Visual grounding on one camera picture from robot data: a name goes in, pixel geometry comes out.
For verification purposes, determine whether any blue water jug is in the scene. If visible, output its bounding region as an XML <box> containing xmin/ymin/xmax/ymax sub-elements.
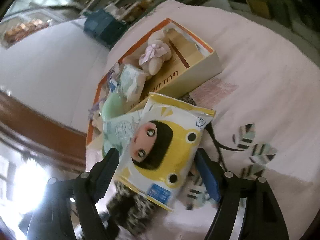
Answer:
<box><xmin>84</xmin><ymin>9</ymin><xmax>126</xmax><ymax>50</ymax></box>

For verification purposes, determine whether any leopard print scrunchie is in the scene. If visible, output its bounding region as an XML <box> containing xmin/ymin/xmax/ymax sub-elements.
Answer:
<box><xmin>107</xmin><ymin>181</ymin><xmax>158</xmax><ymax>236</ymax></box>

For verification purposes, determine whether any yellow cartoon girl tissue pack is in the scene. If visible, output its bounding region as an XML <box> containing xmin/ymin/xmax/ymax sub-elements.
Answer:
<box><xmin>114</xmin><ymin>93</ymin><xmax>215</xmax><ymax>210</ymax></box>

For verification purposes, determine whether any white plush rabbit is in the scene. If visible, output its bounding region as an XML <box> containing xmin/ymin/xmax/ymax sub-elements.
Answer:
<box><xmin>91</xmin><ymin>112</ymin><xmax>103</xmax><ymax>132</ymax></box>

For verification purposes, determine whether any orange rimmed cardboard box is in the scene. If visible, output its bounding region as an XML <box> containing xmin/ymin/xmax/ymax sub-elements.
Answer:
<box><xmin>86</xmin><ymin>18</ymin><xmax>222</xmax><ymax>149</ymax></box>

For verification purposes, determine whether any green patterned tissue pack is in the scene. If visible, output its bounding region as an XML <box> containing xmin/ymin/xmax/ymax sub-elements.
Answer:
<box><xmin>119</xmin><ymin>64</ymin><xmax>147</xmax><ymax>102</ymax></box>

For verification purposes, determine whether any mint green soft pad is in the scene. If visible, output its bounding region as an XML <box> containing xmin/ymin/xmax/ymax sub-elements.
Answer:
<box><xmin>101</xmin><ymin>93</ymin><xmax>125</xmax><ymax>122</ymax></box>

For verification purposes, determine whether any brown wooden headboard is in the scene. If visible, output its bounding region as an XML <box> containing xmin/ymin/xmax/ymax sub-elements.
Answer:
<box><xmin>1</xmin><ymin>92</ymin><xmax>86</xmax><ymax>172</ymax></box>

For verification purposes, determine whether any plush doll in lilac dress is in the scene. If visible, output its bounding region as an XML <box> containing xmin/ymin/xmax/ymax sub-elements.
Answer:
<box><xmin>122</xmin><ymin>28</ymin><xmax>173</xmax><ymax>77</ymax></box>

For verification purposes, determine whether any green floral tissue pack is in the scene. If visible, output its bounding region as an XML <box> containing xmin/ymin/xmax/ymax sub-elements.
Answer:
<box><xmin>102</xmin><ymin>109</ymin><xmax>143</xmax><ymax>158</ymax></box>

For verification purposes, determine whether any blue cartoon tissue pack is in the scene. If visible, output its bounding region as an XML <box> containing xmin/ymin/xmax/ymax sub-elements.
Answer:
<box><xmin>106</xmin><ymin>64</ymin><xmax>122</xmax><ymax>94</ymax></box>

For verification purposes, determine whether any pink bed quilt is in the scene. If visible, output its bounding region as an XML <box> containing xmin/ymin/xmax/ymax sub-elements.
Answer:
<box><xmin>85</xmin><ymin>0</ymin><xmax>320</xmax><ymax>240</ymax></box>

